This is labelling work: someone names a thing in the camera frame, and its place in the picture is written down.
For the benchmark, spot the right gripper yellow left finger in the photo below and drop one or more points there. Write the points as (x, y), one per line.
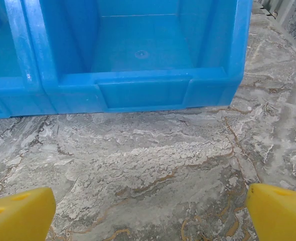
(20, 216)

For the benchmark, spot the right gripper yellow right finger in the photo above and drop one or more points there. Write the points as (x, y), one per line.
(278, 216)

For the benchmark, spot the blue plastic storage bin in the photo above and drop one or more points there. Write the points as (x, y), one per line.
(2, 50)
(143, 95)

